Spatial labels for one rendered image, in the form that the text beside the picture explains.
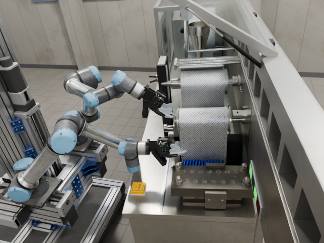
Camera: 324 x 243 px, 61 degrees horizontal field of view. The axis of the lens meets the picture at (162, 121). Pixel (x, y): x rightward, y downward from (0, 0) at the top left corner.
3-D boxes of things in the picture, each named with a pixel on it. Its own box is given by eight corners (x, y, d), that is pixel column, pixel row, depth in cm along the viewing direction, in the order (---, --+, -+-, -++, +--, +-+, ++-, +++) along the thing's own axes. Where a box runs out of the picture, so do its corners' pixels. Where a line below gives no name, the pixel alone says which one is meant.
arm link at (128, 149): (122, 150, 157) (119, 138, 152) (141, 150, 155) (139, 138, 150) (119, 159, 150) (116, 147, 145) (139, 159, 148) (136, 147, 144)
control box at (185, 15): (183, 17, 171) (182, 0, 166) (193, 17, 168) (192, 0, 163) (178, 20, 167) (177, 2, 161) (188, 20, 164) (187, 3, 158)
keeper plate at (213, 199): (205, 205, 139) (204, 190, 133) (225, 205, 138) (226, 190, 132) (205, 209, 137) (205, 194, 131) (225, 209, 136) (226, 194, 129)
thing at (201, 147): (182, 160, 151) (180, 133, 141) (225, 160, 148) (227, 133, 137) (182, 161, 151) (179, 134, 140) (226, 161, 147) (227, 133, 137)
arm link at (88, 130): (54, 120, 154) (130, 151, 174) (51, 131, 145) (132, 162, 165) (63, 103, 149) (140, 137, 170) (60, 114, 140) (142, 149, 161)
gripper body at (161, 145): (168, 145, 141) (144, 145, 142) (169, 158, 146) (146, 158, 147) (169, 136, 147) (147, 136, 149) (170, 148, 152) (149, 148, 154)
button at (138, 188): (133, 184, 156) (133, 181, 155) (145, 184, 155) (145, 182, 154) (131, 194, 151) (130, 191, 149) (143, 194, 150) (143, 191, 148)
